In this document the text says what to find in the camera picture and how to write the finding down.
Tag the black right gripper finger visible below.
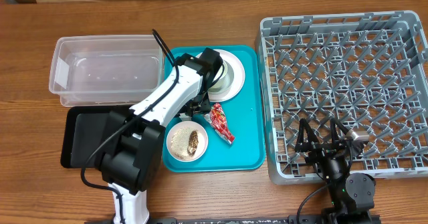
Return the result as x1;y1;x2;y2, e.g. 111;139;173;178
330;118;349;143
297;118;319;144

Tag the red snack wrapper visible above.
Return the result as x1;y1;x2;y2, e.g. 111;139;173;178
204;103;235;145

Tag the brown food scrap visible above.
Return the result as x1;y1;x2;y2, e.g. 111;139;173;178
187;130;199;156

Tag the small pink bowl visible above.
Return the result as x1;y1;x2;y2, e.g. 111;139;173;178
166;121;209;162

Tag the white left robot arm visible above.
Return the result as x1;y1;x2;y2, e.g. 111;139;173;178
80;30;223;223

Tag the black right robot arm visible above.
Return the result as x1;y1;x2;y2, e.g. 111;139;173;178
295;118;381;223

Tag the white bowl under cup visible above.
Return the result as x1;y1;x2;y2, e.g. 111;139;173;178
208;60;234;94

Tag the teal tray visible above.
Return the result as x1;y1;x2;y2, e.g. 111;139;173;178
163;45;265;173

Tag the white plate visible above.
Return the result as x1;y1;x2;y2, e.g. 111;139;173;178
208;49;245;102

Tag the grey dish rack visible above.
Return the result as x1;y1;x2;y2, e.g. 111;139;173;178
256;11;427;185

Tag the black tray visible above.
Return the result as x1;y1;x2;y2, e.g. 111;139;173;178
60;105;130;169

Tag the clear plastic bin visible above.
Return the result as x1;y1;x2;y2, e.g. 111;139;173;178
49;35;164;107

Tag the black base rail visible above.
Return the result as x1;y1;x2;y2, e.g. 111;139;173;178
83;214;382;224

